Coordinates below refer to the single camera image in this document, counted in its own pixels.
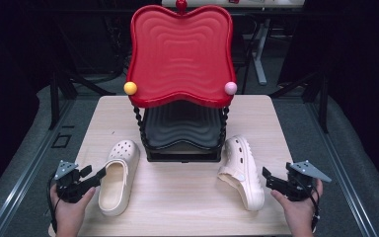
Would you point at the aluminium floor rail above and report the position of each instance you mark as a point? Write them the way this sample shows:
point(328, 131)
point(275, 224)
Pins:
point(29, 164)
point(342, 171)

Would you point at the person's left hand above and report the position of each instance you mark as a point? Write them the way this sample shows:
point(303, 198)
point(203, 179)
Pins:
point(67, 217)

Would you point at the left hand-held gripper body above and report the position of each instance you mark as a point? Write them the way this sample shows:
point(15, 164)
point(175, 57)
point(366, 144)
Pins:
point(69, 184)

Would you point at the cream clog shoe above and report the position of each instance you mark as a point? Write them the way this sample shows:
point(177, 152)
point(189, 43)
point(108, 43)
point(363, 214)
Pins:
point(118, 177)
point(243, 171)

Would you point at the red and black tiered rack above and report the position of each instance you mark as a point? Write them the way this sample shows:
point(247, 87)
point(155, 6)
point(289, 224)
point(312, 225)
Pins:
point(181, 56)

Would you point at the person's right hand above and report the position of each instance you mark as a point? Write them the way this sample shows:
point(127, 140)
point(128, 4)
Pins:
point(301, 217)

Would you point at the black metal stand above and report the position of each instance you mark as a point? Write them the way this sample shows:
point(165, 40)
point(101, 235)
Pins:
point(324, 105)
point(54, 98)

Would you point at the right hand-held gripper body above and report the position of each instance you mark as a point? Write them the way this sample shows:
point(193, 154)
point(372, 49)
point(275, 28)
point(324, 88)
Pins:
point(301, 184)

